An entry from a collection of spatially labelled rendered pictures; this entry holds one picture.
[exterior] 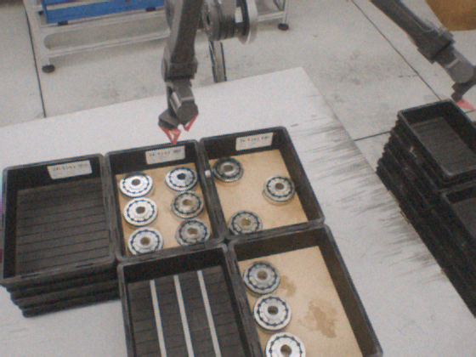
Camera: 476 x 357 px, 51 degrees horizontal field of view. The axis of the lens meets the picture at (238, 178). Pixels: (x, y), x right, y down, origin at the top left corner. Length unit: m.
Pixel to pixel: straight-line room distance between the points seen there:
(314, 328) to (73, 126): 1.20
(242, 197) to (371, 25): 2.61
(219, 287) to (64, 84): 2.20
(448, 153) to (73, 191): 1.62
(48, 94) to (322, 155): 1.93
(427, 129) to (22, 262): 1.81
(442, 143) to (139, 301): 1.59
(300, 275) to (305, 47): 2.40
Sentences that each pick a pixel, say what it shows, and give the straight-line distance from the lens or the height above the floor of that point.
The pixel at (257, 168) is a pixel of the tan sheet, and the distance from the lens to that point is 1.67.
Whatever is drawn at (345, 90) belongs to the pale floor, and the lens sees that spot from 3.33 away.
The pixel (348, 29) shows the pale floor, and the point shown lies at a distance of 3.89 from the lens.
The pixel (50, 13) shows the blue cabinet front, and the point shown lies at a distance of 3.27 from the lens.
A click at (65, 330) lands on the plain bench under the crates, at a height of 0.70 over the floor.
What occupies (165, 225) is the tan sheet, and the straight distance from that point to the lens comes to 1.53.
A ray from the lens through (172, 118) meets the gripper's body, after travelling 1.36.
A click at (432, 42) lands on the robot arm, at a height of 1.36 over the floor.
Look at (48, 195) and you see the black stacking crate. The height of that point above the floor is 0.83.
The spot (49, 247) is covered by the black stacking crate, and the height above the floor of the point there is 0.83.
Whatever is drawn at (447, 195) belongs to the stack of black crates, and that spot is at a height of 0.47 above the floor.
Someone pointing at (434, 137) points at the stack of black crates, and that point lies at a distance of 2.47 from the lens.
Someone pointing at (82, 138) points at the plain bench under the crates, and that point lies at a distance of 1.99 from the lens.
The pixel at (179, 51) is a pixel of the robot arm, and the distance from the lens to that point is 1.21.
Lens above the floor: 2.11
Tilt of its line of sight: 51 degrees down
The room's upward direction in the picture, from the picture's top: 5 degrees clockwise
